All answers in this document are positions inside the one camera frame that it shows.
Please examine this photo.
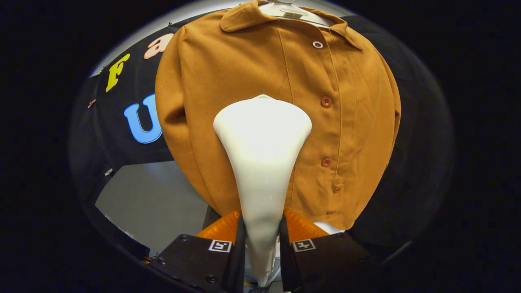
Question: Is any grey cabinet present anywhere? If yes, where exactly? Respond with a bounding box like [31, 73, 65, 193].
[95, 161, 220, 257]

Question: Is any orange button-up shirt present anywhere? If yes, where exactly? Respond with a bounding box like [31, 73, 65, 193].
[155, 0, 402, 230]

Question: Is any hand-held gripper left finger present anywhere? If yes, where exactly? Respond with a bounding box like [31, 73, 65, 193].
[149, 210, 247, 293]

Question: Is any black backdrop cloth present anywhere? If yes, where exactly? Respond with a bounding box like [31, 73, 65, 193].
[69, 12, 454, 261]

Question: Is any white garment steamer head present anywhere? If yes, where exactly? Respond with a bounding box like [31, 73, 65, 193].
[213, 94, 313, 287]

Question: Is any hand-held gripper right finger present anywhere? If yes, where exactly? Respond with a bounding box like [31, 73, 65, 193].
[280, 209, 379, 292]

